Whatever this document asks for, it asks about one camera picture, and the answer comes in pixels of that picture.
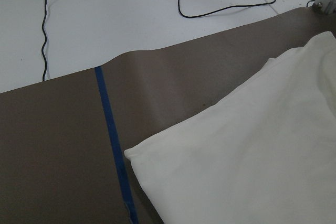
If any cream long-sleeve cat shirt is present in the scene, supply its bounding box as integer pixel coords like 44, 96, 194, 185
124, 31, 335, 223

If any black cable on white table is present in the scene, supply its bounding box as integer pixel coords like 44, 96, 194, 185
40, 0, 50, 81

